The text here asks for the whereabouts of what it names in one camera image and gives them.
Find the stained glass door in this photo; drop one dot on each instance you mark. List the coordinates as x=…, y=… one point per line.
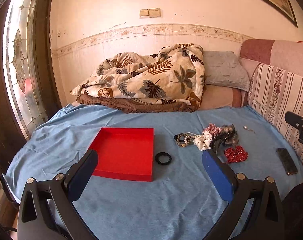
x=19, y=67

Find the grey pillow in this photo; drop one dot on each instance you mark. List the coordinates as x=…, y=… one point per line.
x=222, y=68

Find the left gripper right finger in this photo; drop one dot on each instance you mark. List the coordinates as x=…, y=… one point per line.
x=265, y=219

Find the red polka-dot scrunchie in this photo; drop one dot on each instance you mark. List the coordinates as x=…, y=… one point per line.
x=235, y=155

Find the pink sofa backrest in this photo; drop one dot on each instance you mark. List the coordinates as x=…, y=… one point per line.
x=287, y=55

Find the light blue bed sheet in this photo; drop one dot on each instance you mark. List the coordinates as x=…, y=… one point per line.
x=181, y=202

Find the grey satin scrunchie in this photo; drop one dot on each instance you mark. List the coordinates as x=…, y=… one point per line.
x=228, y=137

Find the beige wall switch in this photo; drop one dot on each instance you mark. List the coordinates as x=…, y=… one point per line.
x=150, y=13

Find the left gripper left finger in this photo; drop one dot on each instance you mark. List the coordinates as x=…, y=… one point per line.
x=46, y=208

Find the red checkered scrunchie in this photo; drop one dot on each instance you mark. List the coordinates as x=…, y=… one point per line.
x=212, y=129

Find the leaf-patterned quilt blanket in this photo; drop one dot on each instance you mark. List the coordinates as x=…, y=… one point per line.
x=173, y=80

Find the white floral scrunchie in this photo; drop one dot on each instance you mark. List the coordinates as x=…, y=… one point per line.
x=203, y=142

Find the striped floral cushion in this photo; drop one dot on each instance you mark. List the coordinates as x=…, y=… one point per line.
x=274, y=92

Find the black claw hair clip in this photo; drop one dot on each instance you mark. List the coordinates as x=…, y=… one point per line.
x=214, y=147

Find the red shallow tray box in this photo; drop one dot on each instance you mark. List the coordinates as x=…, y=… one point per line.
x=124, y=153

